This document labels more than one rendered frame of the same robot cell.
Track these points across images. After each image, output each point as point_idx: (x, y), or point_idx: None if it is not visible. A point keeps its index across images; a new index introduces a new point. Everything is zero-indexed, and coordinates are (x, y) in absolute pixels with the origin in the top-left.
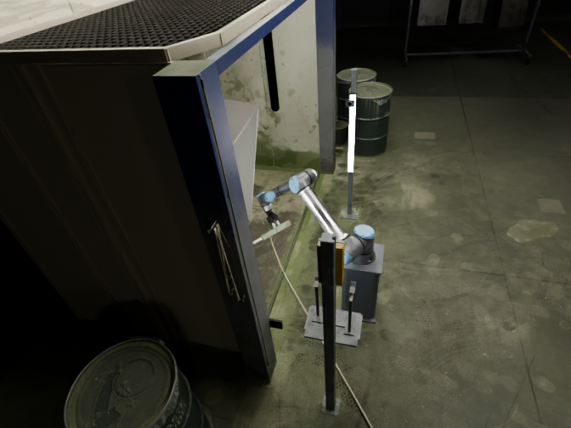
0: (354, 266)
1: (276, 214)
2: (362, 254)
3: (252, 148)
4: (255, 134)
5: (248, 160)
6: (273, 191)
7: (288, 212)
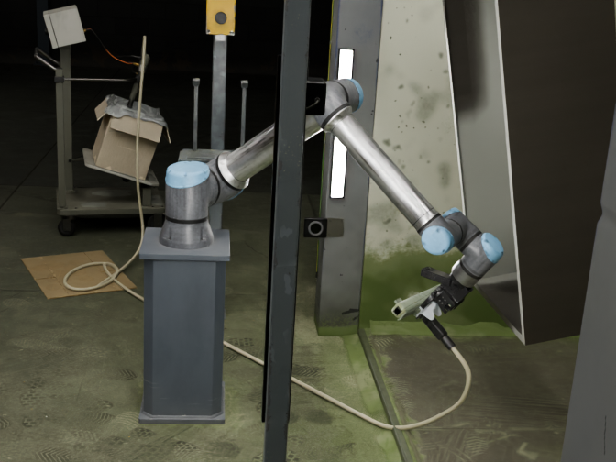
0: None
1: None
2: None
3: (514, 96)
4: (506, 53)
5: (527, 136)
6: (448, 217)
7: None
